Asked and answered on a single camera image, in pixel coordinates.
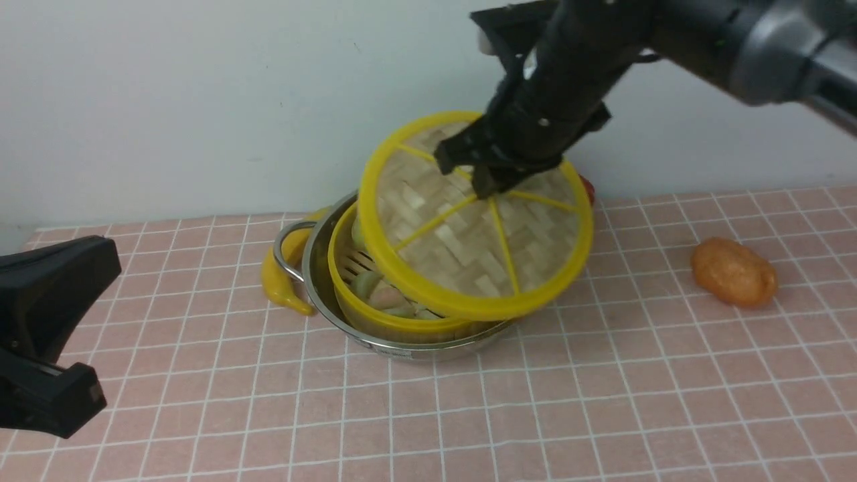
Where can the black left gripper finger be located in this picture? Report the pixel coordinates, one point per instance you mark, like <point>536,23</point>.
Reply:
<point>43,397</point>
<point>46,293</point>

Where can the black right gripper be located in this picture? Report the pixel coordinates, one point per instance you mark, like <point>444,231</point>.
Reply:
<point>553,98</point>

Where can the yellow-rimmed woven bamboo lid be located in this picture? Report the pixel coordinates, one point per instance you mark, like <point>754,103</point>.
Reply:
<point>476,259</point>

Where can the yellow-rimmed bamboo steamer basket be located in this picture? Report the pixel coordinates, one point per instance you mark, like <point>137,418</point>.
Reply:
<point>345,263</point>

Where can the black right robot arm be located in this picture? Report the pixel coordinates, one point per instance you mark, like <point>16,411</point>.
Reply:
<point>763,52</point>

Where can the stainless steel pot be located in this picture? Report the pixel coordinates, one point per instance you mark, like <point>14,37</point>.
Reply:
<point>313,273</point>

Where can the red bell pepper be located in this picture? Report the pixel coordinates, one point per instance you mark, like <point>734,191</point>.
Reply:
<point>591,192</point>

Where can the yellow banana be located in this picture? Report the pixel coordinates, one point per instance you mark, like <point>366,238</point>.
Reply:
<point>276,283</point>

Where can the orange-brown bread roll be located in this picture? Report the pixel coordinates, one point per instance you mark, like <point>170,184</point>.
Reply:
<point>734,273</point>

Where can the pink and green dumpling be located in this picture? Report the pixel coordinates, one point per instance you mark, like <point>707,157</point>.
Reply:
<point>391,301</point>

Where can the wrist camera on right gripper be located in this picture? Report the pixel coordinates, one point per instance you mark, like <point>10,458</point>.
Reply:
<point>509,32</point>

